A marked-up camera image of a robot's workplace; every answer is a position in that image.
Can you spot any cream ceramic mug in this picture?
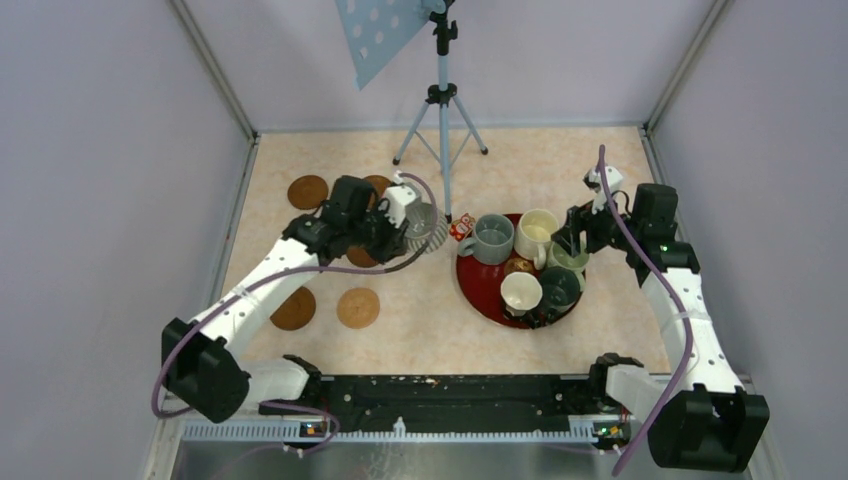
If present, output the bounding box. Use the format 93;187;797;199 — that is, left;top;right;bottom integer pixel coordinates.
514;209;559;270

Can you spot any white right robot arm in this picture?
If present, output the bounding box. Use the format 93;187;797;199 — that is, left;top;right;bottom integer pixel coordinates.
555;180;771;476

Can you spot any white faceted cup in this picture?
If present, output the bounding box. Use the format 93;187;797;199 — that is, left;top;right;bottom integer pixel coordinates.
500;272;543;318

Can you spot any red owl number tag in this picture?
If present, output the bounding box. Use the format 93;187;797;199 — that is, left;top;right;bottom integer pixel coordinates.
449;213;476;242

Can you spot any grey ceramic mug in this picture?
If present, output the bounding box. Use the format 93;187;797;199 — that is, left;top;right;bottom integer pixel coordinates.
457;214;515;266

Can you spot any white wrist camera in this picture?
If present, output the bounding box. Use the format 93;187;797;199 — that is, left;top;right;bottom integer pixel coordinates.
583;166;624;214
382;170;421;230

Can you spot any light green mug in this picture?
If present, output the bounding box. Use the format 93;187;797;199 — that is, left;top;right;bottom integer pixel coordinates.
545;242;590;273

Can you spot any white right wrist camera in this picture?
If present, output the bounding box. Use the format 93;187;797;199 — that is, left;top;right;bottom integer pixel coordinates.
583;166;624;214

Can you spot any woven rattan coaster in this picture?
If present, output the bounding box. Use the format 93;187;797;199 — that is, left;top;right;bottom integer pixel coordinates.
336;288;381;329

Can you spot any blue perforated board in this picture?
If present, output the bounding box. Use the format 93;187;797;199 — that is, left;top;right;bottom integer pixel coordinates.
334;0;451;90

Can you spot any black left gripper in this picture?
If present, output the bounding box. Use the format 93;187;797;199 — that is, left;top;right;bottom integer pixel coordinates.
347;198;409;264

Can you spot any ribbed grey white cup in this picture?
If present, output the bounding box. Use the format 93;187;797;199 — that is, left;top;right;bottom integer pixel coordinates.
404;202;449;254

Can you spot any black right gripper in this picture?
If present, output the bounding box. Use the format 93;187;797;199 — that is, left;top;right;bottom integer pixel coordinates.
551;188;642;257

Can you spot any brown wooden coaster front left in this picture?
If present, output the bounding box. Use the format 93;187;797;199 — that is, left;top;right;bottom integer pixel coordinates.
270;287;317;331

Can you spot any light blue tripod stand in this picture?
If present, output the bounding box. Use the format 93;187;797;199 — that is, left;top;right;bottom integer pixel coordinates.
392;1;489;223

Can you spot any dark green mug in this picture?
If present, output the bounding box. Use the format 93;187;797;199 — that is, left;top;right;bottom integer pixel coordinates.
538;267;585;316

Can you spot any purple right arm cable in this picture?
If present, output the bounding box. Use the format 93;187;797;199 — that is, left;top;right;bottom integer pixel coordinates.
596;144;694;478

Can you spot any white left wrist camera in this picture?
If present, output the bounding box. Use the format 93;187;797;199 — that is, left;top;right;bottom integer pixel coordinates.
382;170;421;230

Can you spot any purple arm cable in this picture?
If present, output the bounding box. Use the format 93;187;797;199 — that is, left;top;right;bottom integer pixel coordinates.
150;172;441;458
596;144;694;478

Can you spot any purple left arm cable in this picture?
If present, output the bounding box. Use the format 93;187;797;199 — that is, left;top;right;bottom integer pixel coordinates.
150;172;441;458

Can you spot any dark brown wooden coaster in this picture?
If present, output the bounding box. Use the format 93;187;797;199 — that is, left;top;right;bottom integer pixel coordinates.
346;247;380;269

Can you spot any brown wooden coaster back middle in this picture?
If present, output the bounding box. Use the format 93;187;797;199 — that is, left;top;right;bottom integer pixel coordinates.
364;174;392;200

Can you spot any brown wooden coaster back left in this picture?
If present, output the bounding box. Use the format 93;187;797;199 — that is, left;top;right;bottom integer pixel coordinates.
287;175;329;210

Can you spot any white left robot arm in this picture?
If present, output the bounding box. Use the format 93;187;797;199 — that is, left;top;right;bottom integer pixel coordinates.
151;172;425;423

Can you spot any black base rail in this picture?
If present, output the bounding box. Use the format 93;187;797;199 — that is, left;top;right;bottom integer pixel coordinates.
294;374;627;434

